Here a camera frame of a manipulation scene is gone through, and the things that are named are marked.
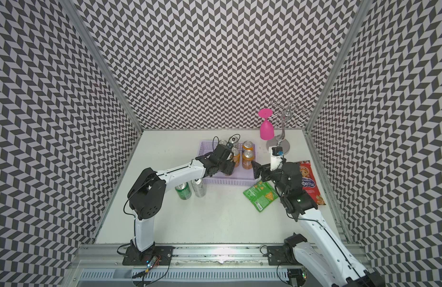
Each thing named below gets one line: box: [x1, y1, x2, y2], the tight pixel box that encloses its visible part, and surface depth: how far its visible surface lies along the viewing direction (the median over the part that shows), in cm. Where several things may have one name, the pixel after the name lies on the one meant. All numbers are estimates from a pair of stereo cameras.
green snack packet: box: [243, 180, 279, 213], surface depth 90 cm
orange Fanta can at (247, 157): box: [241, 149, 256, 170], surface depth 96 cm
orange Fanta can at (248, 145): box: [242, 140, 254, 151], surface depth 99 cm
